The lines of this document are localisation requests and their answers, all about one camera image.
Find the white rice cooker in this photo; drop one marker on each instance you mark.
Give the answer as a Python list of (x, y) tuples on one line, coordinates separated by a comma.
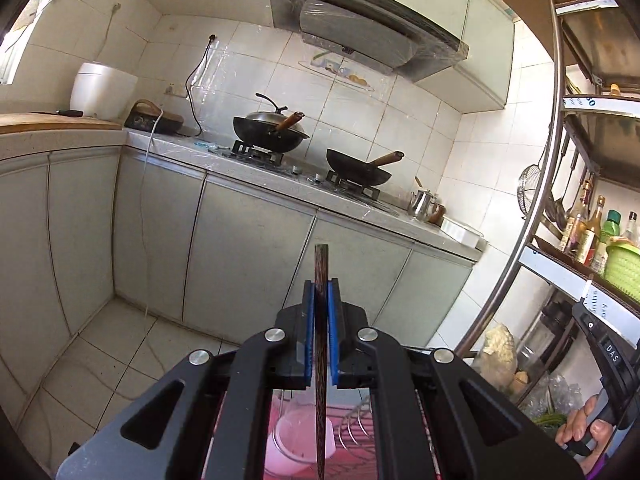
[(102, 90)]

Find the black ladle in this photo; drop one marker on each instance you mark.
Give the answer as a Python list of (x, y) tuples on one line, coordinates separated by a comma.
[(555, 210)]

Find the green capped bottle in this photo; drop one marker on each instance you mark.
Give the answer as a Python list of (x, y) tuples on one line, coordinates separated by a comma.
[(607, 232)]

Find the brown cup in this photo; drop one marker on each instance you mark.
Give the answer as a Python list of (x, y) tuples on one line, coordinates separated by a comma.
[(437, 215)]

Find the black blender jug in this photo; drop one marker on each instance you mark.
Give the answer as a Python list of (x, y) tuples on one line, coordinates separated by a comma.
[(552, 315)]

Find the lower kitchen cabinets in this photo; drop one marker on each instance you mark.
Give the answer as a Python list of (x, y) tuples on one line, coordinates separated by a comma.
[(240, 250)]

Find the open black wok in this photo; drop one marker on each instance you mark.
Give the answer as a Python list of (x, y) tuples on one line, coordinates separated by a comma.
[(357, 170)]

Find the wooden cutting board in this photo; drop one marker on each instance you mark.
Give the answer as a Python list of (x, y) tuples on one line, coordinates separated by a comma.
[(50, 122)]

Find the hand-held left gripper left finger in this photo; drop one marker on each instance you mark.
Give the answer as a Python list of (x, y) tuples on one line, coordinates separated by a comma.
[(310, 310)]

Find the clear bottle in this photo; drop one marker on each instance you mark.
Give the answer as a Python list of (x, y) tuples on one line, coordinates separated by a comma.
[(632, 230)]

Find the pink tray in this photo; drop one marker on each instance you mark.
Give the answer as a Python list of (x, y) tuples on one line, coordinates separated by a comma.
[(360, 467)]

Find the upper kitchen cabinets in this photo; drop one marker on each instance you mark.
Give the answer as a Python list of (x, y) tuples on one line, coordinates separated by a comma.
[(485, 45)]

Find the black wok with lid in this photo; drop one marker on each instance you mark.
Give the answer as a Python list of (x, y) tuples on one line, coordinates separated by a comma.
[(270, 135)]

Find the green onions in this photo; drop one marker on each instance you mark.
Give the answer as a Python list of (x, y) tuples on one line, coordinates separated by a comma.
[(547, 419)]

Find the metal shelf rack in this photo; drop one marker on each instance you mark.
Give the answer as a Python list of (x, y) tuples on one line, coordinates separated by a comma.
[(557, 50)]

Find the dark wooden chopstick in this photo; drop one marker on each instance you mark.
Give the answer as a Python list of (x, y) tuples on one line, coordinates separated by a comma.
[(321, 270)]

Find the ginger root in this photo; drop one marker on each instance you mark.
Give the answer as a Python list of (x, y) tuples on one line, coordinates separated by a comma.
[(520, 380)]

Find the person's right forearm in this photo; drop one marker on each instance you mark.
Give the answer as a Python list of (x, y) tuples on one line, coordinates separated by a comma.
[(597, 467)]

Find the steel kettle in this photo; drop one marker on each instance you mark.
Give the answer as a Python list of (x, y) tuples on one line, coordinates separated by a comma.
[(421, 205)]

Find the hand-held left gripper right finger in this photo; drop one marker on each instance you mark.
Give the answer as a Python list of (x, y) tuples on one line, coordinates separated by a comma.
[(333, 310)]

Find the pink plastic cup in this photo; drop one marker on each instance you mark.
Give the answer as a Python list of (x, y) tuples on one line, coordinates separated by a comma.
[(297, 440)]

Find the black range hood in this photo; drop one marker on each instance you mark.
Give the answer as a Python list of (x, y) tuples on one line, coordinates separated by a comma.
[(360, 25)]

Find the green plastic basket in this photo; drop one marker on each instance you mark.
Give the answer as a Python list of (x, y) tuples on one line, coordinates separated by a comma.
[(622, 270)]

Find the yellow oil bottle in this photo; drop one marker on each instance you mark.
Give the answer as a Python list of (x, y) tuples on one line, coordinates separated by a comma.
[(589, 240)]

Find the person's right hand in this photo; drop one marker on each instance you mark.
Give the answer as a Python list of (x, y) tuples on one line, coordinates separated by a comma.
[(575, 422)]

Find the gas stove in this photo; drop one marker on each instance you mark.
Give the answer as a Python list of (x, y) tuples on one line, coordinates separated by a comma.
[(295, 162)]

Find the white rectangular dish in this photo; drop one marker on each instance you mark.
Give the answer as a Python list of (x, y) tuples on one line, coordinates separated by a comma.
[(460, 232)]

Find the napa cabbage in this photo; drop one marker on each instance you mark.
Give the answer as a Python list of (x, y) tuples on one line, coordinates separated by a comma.
[(495, 355)]

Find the kitchen cabinets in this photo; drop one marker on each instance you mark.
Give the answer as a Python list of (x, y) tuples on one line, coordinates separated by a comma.
[(240, 250), (485, 45)]

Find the black electric cooker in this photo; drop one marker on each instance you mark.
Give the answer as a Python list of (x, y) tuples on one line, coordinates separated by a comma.
[(150, 121)]

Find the dark sauce bottle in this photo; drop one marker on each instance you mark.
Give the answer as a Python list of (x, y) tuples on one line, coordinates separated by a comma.
[(572, 230)]

